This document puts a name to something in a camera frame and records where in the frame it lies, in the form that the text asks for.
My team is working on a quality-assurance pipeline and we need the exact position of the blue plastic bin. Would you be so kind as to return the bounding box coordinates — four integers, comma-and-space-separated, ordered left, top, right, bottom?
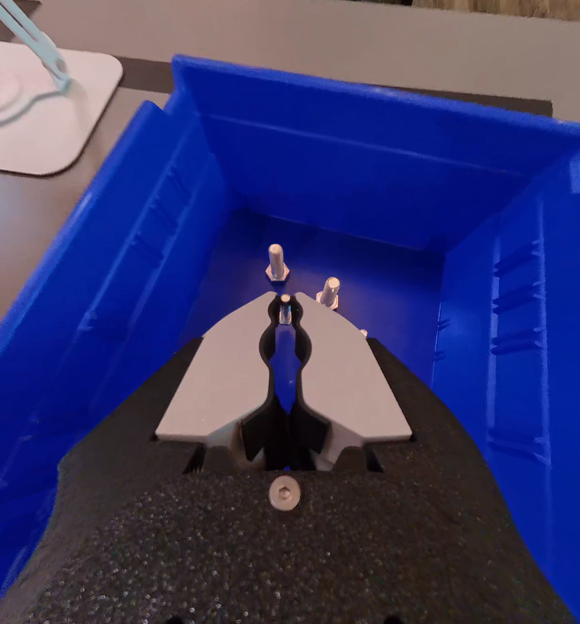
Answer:
0, 54, 580, 624

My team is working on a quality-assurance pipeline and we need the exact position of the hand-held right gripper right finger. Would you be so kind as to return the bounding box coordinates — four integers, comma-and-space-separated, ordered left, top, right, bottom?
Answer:
295, 292, 412, 470

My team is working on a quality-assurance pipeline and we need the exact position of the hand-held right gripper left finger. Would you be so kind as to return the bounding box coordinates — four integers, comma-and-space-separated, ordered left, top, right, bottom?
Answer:
154, 292, 277, 461

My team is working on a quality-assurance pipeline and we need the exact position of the large steel bolt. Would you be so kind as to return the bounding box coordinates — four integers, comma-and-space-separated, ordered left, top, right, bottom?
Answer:
265, 244, 290, 282
316, 276, 342, 310

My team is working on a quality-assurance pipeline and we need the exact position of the white document stand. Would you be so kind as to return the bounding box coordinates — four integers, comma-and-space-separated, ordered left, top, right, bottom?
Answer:
0, 0, 124, 176

